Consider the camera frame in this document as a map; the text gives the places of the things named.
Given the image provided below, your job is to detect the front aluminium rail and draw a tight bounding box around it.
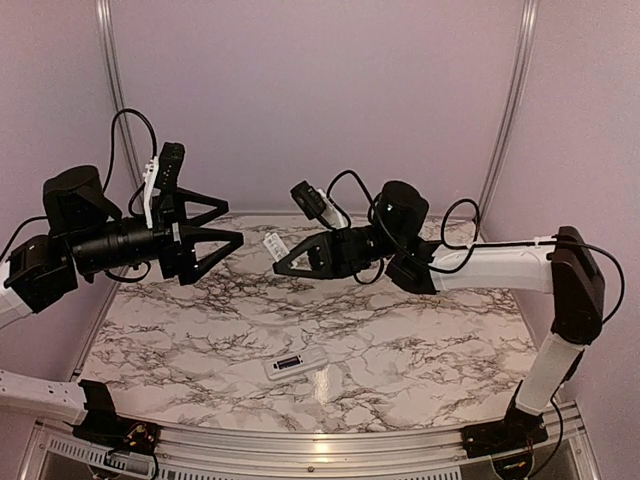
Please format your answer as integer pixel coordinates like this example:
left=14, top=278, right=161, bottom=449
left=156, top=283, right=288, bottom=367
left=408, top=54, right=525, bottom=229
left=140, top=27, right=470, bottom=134
left=17, top=403, right=601, bottom=479

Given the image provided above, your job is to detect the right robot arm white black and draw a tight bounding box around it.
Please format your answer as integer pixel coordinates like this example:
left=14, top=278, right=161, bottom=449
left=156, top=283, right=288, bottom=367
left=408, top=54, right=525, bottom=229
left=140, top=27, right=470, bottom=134
left=263, top=180, right=612, bottom=448

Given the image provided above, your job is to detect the black battery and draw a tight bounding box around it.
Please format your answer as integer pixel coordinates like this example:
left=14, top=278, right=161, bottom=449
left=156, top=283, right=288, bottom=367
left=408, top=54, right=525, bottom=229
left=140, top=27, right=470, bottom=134
left=274, top=355, right=303, bottom=371

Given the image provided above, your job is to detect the left aluminium frame post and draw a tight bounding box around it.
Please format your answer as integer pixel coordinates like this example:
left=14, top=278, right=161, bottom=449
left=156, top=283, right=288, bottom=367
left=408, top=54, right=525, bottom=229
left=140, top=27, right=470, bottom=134
left=95, top=0, right=155, bottom=217

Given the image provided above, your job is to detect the white remote control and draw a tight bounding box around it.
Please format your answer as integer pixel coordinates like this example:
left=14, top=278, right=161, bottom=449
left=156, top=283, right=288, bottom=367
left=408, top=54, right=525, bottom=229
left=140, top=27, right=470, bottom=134
left=263, top=347, right=329, bottom=381

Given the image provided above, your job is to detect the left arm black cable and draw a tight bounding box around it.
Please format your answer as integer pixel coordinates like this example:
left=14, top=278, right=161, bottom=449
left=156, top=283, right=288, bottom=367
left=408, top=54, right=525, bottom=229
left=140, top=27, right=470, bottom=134
left=0, top=107, right=161, bottom=261

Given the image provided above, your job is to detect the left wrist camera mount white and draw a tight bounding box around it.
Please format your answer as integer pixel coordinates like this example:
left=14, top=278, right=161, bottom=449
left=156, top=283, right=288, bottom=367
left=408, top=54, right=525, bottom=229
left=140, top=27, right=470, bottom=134
left=142, top=155, right=159, bottom=230

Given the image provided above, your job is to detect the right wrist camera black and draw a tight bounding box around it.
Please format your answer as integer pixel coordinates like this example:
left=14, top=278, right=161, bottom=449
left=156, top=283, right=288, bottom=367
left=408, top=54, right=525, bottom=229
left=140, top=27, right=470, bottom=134
left=290, top=181, right=326, bottom=220

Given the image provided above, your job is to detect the right aluminium frame post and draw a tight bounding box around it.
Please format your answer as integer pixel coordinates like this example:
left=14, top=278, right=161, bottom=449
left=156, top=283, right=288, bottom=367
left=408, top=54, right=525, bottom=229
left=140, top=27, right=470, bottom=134
left=478, top=0, right=539, bottom=223

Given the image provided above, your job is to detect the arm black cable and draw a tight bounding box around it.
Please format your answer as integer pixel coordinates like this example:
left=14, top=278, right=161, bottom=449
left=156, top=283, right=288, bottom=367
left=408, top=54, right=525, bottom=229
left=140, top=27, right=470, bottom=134
left=0, top=107, right=161, bottom=261
left=324, top=169, right=626, bottom=331

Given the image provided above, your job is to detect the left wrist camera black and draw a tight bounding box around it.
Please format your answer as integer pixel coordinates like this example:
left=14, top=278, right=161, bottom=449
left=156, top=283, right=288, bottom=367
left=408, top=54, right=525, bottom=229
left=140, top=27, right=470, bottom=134
left=154, top=142, right=185, bottom=193

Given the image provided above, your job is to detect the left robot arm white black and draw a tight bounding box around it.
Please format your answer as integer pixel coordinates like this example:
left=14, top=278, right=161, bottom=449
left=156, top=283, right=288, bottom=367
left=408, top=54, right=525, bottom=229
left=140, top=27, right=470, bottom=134
left=1, top=165, right=244, bottom=327

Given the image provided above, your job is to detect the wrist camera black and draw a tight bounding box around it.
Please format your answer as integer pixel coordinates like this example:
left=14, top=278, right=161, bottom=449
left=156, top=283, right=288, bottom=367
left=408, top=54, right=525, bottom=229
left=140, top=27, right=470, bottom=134
left=154, top=142, right=185, bottom=193
left=290, top=181, right=326, bottom=220

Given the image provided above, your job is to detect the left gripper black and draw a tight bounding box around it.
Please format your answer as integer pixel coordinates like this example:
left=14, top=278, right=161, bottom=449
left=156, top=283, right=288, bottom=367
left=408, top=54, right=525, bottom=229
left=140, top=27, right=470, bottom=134
left=68, top=185, right=244, bottom=284

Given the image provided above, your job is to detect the white battery cover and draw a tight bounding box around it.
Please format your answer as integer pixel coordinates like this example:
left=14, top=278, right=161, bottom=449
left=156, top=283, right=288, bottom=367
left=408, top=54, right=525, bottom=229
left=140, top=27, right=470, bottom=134
left=263, top=232, right=290, bottom=262

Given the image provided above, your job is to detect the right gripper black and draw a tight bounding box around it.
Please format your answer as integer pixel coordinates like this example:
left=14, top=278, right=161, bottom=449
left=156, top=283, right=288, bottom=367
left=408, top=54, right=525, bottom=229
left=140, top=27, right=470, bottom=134
left=274, top=223, right=403, bottom=279

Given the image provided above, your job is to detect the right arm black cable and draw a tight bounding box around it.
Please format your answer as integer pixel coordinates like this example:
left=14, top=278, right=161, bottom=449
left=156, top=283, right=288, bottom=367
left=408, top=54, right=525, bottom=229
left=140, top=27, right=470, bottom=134
left=324, top=169, right=626, bottom=331

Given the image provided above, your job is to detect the aluminium frame post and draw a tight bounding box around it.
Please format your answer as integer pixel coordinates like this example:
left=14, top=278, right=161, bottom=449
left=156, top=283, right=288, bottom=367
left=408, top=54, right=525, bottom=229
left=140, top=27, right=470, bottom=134
left=95, top=0, right=155, bottom=217
left=478, top=0, right=539, bottom=223

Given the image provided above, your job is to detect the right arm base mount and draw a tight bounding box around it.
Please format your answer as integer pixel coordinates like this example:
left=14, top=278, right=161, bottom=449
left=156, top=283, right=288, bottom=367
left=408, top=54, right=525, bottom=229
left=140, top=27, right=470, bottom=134
left=461, top=420, right=549, bottom=458

